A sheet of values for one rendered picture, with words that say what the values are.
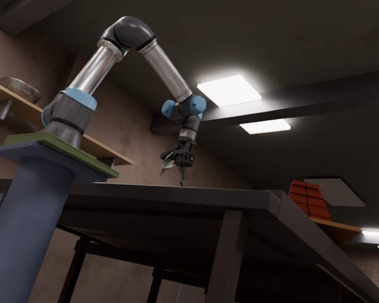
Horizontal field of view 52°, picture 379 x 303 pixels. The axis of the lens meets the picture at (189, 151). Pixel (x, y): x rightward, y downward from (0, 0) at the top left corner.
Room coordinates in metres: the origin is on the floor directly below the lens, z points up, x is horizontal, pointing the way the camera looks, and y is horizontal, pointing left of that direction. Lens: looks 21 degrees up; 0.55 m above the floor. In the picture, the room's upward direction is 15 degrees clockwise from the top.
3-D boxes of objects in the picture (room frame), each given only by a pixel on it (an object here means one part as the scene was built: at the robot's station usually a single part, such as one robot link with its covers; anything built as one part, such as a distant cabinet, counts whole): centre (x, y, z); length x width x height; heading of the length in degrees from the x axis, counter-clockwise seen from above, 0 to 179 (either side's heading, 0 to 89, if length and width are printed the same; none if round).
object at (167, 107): (1.57, 0.10, 1.33); 0.11 x 0.11 x 0.08; 34
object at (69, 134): (1.24, 0.42, 0.95); 0.15 x 0.15 x 0.10
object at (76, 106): (1.24, 0.42, 1.07); 0.13 x 0.12 x 0.14; 34
